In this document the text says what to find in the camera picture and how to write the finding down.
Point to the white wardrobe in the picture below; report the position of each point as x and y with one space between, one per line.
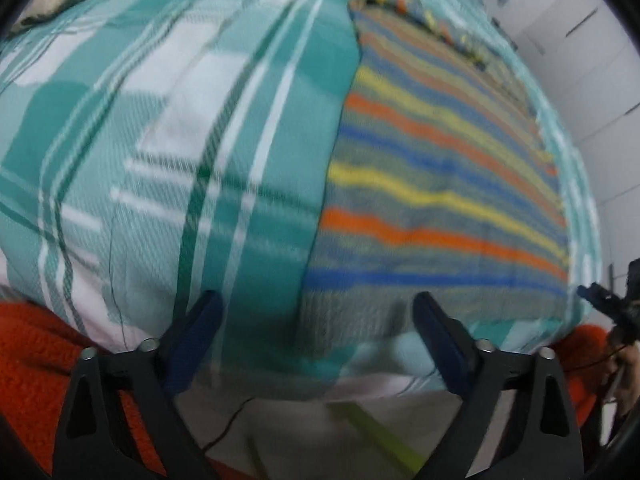
589 67

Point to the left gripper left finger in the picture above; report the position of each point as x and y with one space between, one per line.
94 440

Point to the orange rug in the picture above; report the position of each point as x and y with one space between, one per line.
38 356

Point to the multicolour striped knit sweater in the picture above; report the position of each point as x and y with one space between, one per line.
438 182

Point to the teal plaid bedspread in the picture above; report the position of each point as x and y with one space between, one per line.
154 149

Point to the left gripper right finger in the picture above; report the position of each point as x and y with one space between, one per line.
516 419

